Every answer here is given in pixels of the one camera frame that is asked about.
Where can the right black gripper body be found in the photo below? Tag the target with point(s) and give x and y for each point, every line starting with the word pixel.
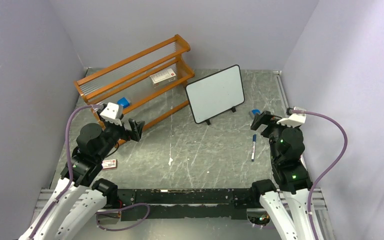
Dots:
pixel 273 129

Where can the orange wooden shelf rack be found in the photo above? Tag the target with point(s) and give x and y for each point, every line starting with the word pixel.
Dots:
pixel 130 78

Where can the blue cube on shelf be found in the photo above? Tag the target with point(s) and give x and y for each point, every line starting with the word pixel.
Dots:
pixel 124 102

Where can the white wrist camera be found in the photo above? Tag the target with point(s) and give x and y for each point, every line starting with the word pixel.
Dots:
pixel 296 117
pixel 112 113

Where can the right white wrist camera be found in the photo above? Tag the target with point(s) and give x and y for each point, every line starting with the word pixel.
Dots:
pixel 296 117

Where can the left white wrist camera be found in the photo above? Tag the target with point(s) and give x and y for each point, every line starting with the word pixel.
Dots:
pixel 112 113

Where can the white blue marker pen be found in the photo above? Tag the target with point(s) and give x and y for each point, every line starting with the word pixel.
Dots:
pixel 253 151

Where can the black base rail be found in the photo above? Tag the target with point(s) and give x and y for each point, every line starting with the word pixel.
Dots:
pixel 232 203

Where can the white whiteboard black frame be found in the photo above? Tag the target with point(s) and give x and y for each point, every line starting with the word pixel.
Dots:
pixel 215 93

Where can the red white box on table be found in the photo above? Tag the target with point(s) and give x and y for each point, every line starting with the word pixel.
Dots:
pixel 109 164

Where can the white red box on shelf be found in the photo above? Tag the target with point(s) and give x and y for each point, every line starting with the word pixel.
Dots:
pixel 163 77

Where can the blue grey whiteboard eraser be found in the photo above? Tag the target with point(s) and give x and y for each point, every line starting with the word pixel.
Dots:
pixel 253 113

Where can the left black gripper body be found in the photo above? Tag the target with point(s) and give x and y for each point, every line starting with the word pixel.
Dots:
pixel 113 132

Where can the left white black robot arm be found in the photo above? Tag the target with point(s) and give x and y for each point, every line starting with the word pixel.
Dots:
pixel 78 196

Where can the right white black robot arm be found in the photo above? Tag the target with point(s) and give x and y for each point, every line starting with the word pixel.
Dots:
pixel 287 199

